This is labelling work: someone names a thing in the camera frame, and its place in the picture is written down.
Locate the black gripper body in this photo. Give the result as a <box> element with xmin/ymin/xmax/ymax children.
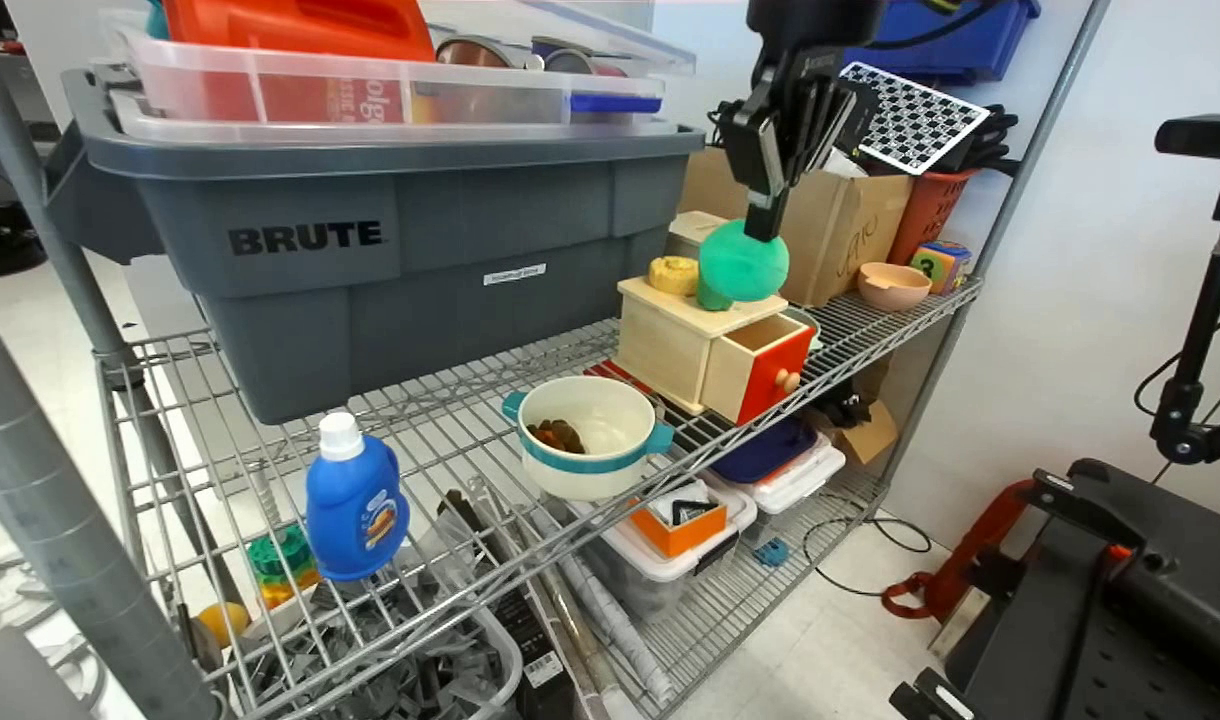
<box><xmin>745</xmin><ymin>0</ymin><xmax>890</xmax><ymax>86</ymax></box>

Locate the turquoise ball toy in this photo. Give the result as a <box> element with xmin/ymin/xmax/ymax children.
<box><xmin>697</xmin><ymin>214</ymin><xmax>795</xmax><ymax>309</ymax></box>

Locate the white pot with teal band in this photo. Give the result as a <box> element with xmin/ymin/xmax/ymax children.
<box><xmin>498</xmin><ymin>371</ymin><xmax>677</xmax><ymax>508</ymax></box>

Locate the terracotta flower pot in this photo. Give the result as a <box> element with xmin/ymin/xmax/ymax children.
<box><xmin>883</xmin><ymin>163</ymin><xmax>981</xmax><ymax>268</ymax></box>

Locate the wooden chest with red drawer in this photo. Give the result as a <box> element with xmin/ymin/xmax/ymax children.
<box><xmin>614</xmin><ymin>275</ymin><xmax>819</xmax><ymax>427</ymax></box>

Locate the orange red plastic object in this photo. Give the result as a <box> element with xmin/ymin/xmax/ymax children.
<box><xmin>160</xmin><ymin>0</ymin><xmax>438</xmax><ymax>63</ymax></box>

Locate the yellow toy pepper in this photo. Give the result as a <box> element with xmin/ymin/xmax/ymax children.
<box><xmin>643</xmin><ymin>251</ymin><xmax>702</xmax><ymax>301</ymax></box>

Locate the blue plastic bin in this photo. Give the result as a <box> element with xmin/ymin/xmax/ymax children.
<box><xmin>870</xmin><ymin>0</ymin><xmax>1045</xmax><ymax>83</ymax></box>

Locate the peach bowl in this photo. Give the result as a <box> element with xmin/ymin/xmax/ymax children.
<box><xmin>855</xmin><ymin>259</ymin><xmax>936</xmax><ymax>316</ymax></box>

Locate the small colourful block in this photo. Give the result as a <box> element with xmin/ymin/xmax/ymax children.
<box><xmin>907</xmin><ymin>238</ymin><xmax>971</xmax><ymax>301</ymax></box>

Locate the small cardboard box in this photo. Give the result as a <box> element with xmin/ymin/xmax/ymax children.
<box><xmin>813</xmin><ymin>391</ymin><xmax>902</xmax><ymax>473</ymax></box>

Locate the brown toy food piece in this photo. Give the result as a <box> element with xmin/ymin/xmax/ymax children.
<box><xmin>524</xmin><ymin>415</ymin><xmax>592</xmax><ymax>461</ymax></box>

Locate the orange block with zigzag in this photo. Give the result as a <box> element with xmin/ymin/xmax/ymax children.
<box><xmin>627</xmin><ymin>487</ymin><xmax>733</xmax><ymax>560</ymax></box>

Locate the clear plastic storage bin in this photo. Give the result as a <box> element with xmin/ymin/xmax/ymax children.
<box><xmin>118</xmin><ymin>0</ymin><xmax>701</xmax><ymax>132</ymax></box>

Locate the grey plastic tote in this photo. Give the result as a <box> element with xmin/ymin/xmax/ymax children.
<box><xmin>45</xmin><ymin>63</ymin><xmax>708</xmax><ymax>427</ymax></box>

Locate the black tripod stand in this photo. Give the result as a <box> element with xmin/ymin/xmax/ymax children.
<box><xmin>1131</xmin><ymin>112</ymin><xmax>1220</xmax><ymax>473</ymax></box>

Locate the bundle of long rods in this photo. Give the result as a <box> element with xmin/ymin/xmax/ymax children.
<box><xmin>433</xmin><ymin>482</ymin><xmax>670</xmax><ymax>720</ymax></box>

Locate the blue detergent bottle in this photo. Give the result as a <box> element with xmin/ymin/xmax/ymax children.
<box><xmin>299</xmin><ymin>407</ymin><xmax>416</xmax><ymax>588</ymax></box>

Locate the black cart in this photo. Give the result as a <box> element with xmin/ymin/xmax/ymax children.
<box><xmin>883</xmin><ymin>457</ymin><xmax>1220</xmax><ymax>720</ymax></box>

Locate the green toy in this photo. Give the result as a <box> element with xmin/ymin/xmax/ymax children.
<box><xmin>242</xmin><ymin>521</ymin><xmax>323</xmax><ymax>592</ymax></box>

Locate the yellow toy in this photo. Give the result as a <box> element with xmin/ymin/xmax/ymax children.
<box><xmin>192</xmin><ymin>600</ymin><xmax>254</xmax><ymax>658</ymax></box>

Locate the black floor cable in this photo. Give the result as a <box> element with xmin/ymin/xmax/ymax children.
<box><xmin>799</xmin><ymin>494</ymin><xmax>936</xmax><ymax>602</ymax></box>

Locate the red handle tool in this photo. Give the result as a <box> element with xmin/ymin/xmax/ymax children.
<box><xmin>880</xmin><ymin>476</ymin><xmax>1038</xmax><ymax>623</ymax></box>

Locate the metal wire shelf rack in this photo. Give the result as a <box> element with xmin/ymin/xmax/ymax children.
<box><xmin>0</xmin><ymin>0</ymin><xmax>1110</xmax><ymax>720</ymax></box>

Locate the wire basket with grey parts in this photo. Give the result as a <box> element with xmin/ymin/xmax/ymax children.
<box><xmin>218</xmin><ymin>585</ymin><xmax>526</xmax><ymax>720</ymax></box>

